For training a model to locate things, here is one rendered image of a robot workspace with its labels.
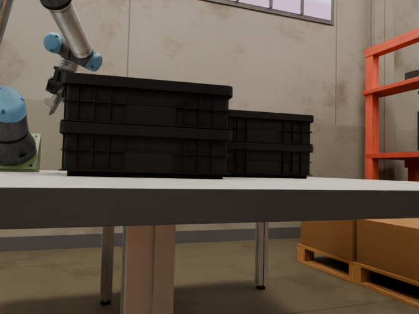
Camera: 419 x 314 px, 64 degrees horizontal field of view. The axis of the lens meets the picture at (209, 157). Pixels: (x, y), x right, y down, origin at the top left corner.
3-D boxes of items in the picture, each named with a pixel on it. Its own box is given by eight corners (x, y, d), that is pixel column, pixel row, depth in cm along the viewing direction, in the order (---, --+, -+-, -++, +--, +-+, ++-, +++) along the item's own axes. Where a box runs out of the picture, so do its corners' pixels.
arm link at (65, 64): (81, 63, 147) (73, 62, 139) (79, 73, 148) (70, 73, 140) (66, 57, 147) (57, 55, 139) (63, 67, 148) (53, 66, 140)
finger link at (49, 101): (39, 111, 141) (50, 93, 145) (52, 116, 142) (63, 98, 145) (37, 107, 139) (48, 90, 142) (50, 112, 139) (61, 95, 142)
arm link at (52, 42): (69, 40, 125) (85, 44, 136) (44, 27, 126) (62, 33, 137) (62, 60, 127) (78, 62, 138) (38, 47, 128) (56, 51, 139)
